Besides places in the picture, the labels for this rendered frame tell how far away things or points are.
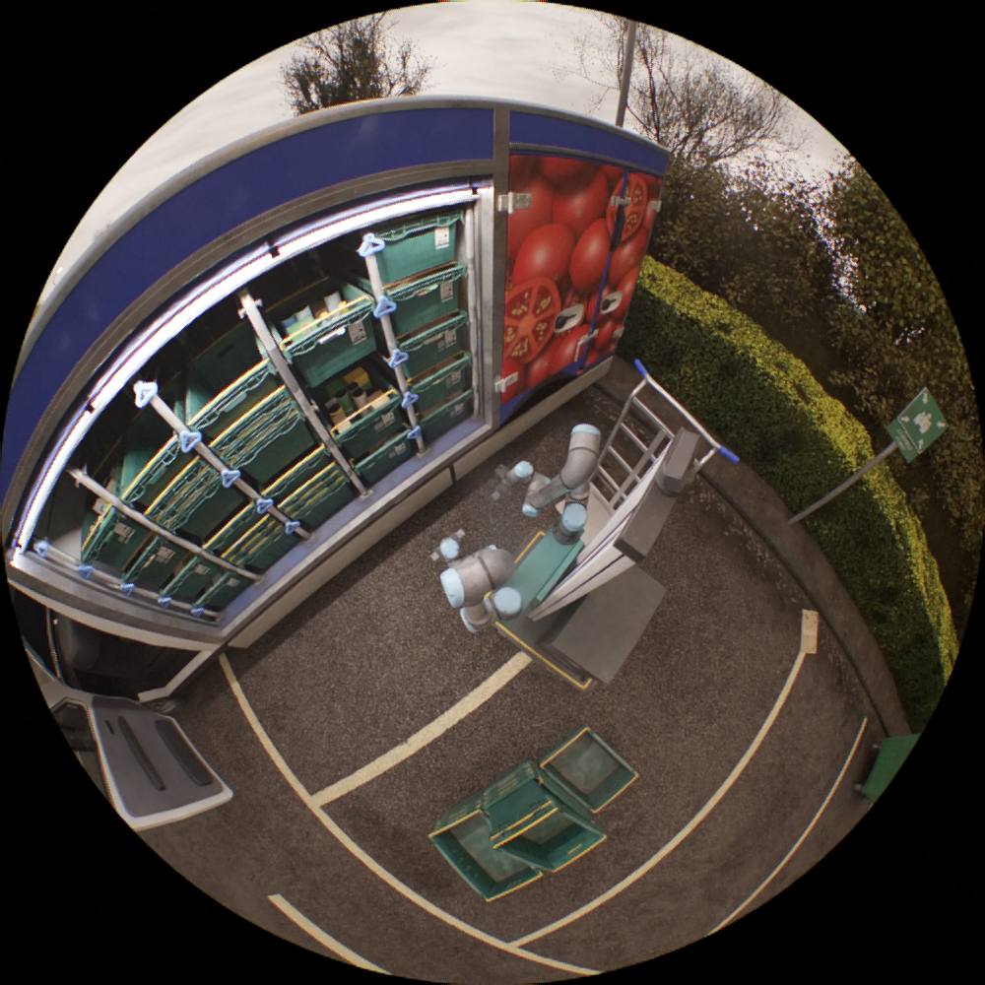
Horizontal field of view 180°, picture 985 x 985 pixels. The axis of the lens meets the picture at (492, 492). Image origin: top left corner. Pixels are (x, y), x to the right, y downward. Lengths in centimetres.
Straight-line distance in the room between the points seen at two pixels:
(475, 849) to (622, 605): 189
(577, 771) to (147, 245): 317
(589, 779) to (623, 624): 144
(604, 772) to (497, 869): 103
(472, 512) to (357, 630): 128
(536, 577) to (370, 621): 134
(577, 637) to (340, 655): 173
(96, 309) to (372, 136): 84
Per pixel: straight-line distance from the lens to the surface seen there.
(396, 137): 112
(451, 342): 168
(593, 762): 256
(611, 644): 152
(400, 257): 134
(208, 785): 291
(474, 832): 244
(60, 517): 209
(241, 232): 98
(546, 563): 161
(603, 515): 262
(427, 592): 233
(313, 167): 102
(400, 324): 145
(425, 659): 231
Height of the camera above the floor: 226
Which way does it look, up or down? 63 degrees down
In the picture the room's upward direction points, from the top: 1 degrees clockwise
